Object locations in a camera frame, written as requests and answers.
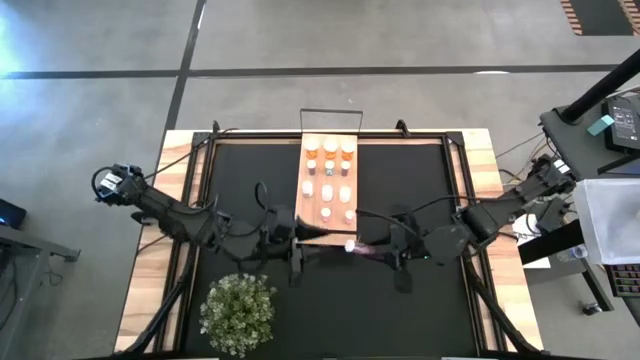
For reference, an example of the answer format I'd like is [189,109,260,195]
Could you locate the dark side desk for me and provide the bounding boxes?
[0,223,82,360]

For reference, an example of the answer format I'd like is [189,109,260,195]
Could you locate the dark device blue light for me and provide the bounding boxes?
[0,197,28,231]

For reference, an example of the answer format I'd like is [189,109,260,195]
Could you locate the black table mat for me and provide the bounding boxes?
[183,141,482,359]

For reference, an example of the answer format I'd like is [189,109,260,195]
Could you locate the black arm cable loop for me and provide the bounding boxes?
[253,179,274,211]

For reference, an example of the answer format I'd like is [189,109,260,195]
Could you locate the black power supply box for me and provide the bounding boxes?
[602,94,640,154]

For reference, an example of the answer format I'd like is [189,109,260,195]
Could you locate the grey side cart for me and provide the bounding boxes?
[538,84,640,182]

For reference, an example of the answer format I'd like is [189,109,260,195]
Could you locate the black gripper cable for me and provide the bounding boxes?
[355,208,419,236]

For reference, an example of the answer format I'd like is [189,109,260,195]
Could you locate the black keyboard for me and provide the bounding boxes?
[603,263,640,299]

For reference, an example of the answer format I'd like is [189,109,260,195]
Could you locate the white paper sheet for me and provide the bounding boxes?
[510,213,552,270]

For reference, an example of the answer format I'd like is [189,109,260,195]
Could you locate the white translucent box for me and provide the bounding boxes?
[573,178,640,266]

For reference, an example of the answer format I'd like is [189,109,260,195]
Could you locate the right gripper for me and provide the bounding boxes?
[356,216,429,269]

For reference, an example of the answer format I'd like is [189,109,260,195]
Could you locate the teal note pad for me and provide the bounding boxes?
[586,114,615,137]

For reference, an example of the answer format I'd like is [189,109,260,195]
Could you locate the black pole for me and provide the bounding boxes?
[559,48,640,124]

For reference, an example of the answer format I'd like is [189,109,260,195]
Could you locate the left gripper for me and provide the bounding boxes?
[264,205,332,252]

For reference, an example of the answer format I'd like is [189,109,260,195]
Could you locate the black stand leg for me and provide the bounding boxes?
[518,218,616,312]

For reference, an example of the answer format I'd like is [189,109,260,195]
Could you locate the green potted plant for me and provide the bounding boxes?
[198,272,279,359]

